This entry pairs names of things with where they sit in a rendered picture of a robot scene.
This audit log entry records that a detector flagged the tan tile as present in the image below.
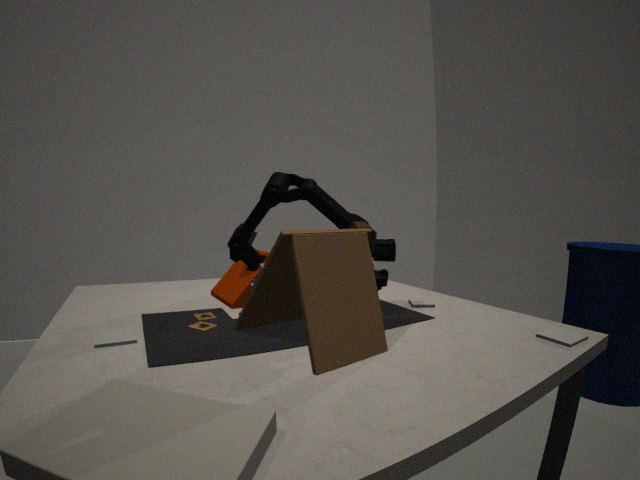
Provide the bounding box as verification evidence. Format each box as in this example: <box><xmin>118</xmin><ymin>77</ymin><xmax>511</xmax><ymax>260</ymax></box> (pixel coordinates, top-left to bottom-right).
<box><xmin>188</xmin><ymin>321</ymin><xmax>217</xmax><ymax>332</ymax></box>
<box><xmin>193</xmin><ymin>312</ymin><xmax>218</xmax><ymax>321</ymax></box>

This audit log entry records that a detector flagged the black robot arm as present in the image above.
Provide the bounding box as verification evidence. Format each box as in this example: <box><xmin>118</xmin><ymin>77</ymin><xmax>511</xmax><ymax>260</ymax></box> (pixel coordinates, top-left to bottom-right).
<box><xmin>227</xmin><ymin>172</ymin><xmax>396</xmax><ymax>288</ymax></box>

